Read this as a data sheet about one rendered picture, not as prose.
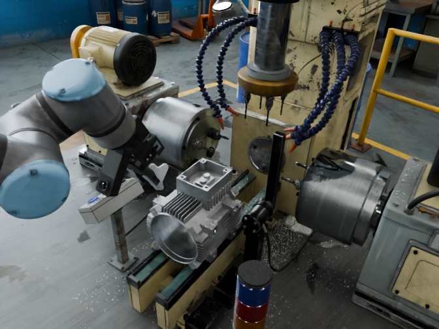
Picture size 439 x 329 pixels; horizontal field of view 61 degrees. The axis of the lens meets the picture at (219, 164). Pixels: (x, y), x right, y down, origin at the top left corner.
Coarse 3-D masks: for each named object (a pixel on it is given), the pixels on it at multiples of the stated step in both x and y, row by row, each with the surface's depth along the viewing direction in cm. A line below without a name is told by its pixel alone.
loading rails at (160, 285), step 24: (240, 192) 132; (264, 192) 131; (240, 240) 119; (144, 264) 101; (168, 264) 106; (216, 264) 109; (144, 288) 100; (168, 288) 96; (192, 288) 100; (168, 312) 93
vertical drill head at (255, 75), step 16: (272, 16) 98; (288, 16) 99; (272, 32) 100; (288, 32) 102; (256, 48) 105; (272, 48) 102; (256, 64) 107; (272, 64) 105; (240, 80) 108; (256, 80) 105; (272, 80) 105; (288, 80) 106; (272, 96) 106
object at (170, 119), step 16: (160, 112) 129; (176, 112) 127; (192, 112) 126; (208, 112) 131; (160, 128) 127; (176, 128) 124; (192, 128) 125; (208, 128) 134; (176, 144) 124; (192, 144) 127; (208, 144) 138; (160, 160) 135; (176, 160) 127; (192, 160) 132
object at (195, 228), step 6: (228, 192) 103; (234, 192) 103; (150, 210) 97; (156, 210) 95; (192, 228) 90; (198, 228) 91; (192, 234) 91; (156, 246) 103; (192, 264) 97; (198, 264) 97
